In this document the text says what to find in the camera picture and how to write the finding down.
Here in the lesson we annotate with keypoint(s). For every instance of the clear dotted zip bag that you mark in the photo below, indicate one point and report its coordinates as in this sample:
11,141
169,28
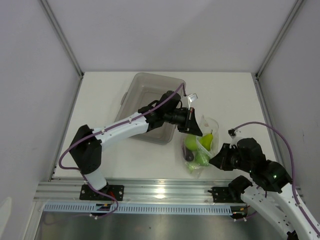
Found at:
206,125

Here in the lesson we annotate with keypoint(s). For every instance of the green custard apple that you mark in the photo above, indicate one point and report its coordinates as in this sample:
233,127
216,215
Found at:
201,159

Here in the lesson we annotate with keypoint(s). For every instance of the right aluminium frame post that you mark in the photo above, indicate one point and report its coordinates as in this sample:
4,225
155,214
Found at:
280,36

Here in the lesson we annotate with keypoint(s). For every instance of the purple eggplant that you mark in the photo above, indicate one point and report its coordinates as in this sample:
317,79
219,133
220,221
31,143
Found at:
187,154

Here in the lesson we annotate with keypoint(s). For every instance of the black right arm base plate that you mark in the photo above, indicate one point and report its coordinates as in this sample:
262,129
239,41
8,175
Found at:
224,195

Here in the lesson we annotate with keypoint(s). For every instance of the aluminium mounting rail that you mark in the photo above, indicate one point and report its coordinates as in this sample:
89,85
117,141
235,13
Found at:
140,191

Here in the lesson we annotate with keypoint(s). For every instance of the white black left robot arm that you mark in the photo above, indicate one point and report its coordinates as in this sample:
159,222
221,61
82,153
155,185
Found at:
88,143

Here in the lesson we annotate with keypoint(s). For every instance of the aluminium frame post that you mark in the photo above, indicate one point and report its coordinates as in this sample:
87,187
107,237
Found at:
45,5
280,36

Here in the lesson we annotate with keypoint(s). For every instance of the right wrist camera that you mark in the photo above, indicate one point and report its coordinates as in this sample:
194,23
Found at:
235,135

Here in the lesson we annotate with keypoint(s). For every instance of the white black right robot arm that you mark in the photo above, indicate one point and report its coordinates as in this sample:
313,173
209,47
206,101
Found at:
270,189

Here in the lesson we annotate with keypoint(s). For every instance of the left aluminium frame post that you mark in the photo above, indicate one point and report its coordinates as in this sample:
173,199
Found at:
45,5

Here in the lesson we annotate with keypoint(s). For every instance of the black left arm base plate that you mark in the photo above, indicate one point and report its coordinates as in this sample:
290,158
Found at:
110,192

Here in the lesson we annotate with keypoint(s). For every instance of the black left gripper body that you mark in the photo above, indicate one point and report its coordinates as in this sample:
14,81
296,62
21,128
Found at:
180,118

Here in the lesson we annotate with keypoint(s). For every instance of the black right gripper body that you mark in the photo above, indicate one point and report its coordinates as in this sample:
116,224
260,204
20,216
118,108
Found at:
238,163

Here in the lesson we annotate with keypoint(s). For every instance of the white slotted cable duct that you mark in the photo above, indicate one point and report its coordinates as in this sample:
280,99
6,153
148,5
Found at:
132,208

